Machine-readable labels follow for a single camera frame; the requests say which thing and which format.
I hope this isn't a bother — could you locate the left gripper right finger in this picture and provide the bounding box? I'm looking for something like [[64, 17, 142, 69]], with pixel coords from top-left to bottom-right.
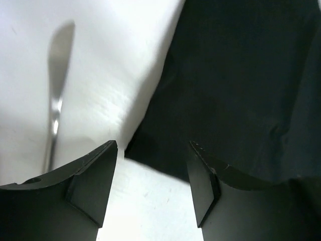
[[187, 142, 320, 240]]

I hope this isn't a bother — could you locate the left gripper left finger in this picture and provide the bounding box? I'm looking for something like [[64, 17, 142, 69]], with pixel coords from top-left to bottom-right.
[[1, 141, 117, 241]]

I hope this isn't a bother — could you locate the black cloth placemat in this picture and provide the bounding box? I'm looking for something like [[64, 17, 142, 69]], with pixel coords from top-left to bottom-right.
[[125, 1, 320, 182]]

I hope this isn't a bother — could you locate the silver knife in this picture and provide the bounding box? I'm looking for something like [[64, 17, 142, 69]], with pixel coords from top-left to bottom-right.
[[42, 21, 75, 173]]

